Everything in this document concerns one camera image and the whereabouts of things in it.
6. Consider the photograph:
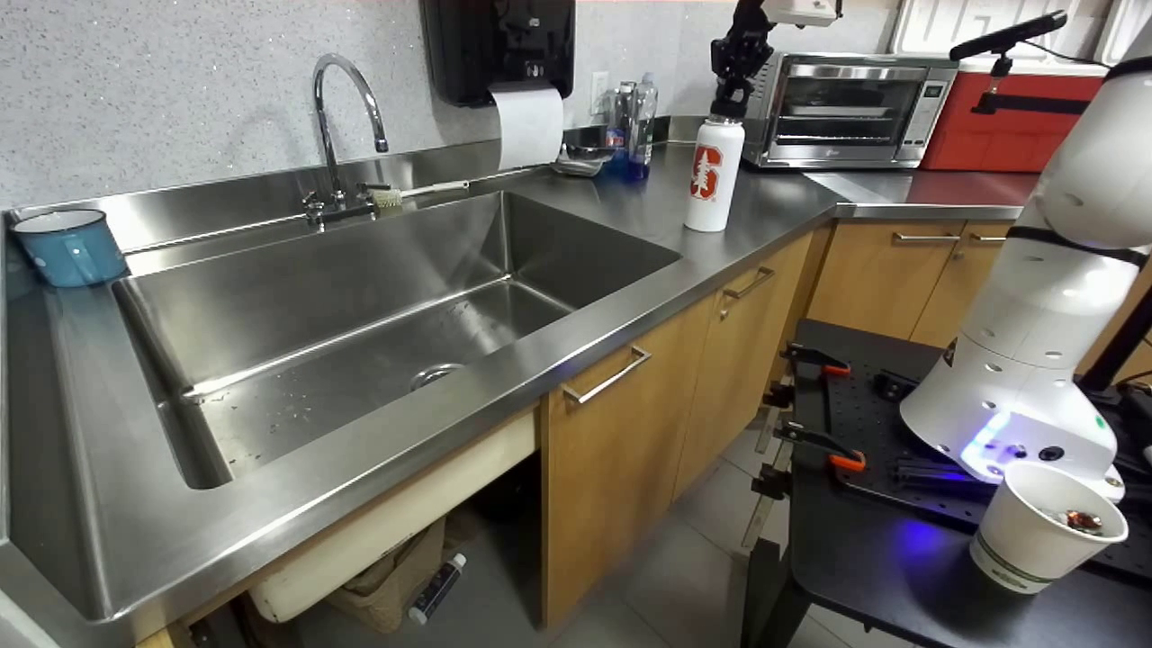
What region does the white paper cup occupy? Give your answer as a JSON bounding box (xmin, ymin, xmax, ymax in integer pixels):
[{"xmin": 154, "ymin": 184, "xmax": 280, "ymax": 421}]
[{"xmin": 966, "ymin": 458, "xmax": 1135, "ymax": 602}]

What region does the black clamp with orange tip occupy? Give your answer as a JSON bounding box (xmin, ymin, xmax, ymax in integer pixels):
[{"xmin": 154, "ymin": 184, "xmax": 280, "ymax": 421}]
[
  {"xmin": 780, "ymin": 341, "xmax": 858, "ymax": 384},
  {"xmin": 775, "ymin": 419, "xmax": 871, "ymax": 479}
]

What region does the white bottle with red logo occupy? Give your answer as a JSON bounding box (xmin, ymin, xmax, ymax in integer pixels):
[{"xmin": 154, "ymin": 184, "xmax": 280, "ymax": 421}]
[{"xmin": 680, "ymin": 113, "xmax": 748, "ymax": 238}]

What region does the white paper towel sheet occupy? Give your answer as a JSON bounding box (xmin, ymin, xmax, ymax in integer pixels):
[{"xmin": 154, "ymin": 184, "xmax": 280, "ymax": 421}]
[{"xmin": 489, "ymin": 82, "xmax": 570, "ymax": 172}]

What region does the curved chrome faucet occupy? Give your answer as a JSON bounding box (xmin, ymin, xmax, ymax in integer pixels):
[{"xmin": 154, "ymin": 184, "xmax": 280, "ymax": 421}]
[{"xmin": 295, "ymin": 50, "xmax": 416, "ymax": 234}]

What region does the white under-sink basin shell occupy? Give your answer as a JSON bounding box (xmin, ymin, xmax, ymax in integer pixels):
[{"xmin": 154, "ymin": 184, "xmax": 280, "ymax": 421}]
[{"xmin": 242, "ymin": 403, "xmax": 540, "ymax": 625}]

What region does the black stereo camera bar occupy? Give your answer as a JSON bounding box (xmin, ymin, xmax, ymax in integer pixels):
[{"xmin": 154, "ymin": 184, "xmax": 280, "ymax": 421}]
[{"xmin": 945, "ymin": 6, "xmax": 1068, "ymax": 67}]

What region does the red cabinet box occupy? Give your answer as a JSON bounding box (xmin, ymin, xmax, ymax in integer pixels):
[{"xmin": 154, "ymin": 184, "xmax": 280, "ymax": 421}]
[{"xmin": 922, "ymin": 67, "xmax": 1106, "ymax": 180}]

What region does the black paper towel dispenser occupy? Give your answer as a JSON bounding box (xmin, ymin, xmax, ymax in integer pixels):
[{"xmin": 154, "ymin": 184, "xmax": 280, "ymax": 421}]
[{"xmin": 415, "ymin": 0, "xmax": 580, "ymax": 113}]

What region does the silver toaster oven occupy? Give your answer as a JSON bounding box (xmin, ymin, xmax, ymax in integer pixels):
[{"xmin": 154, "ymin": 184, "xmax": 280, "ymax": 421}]
[{"xmin": 741, "ymin": 48, "xmax": 962, "ymax": 178}]

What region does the stainless steel sink basin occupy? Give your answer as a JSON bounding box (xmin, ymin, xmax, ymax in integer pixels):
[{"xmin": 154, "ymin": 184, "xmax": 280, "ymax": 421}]
[{"xmin": 110, "ymin": 188, "xmax": 687, "ymax": 492}]

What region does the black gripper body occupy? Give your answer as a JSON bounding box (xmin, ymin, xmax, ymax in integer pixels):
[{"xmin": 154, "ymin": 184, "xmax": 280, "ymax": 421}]
[{"xmin": 715, "ymin": 0, "xmax": 780, "ymax": 59}]

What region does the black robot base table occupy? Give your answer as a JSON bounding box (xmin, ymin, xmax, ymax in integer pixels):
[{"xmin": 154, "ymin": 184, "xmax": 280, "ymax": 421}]
[{"xmin": 741, "ymin": 314, "xmax": 1152, "ymax": 648}]

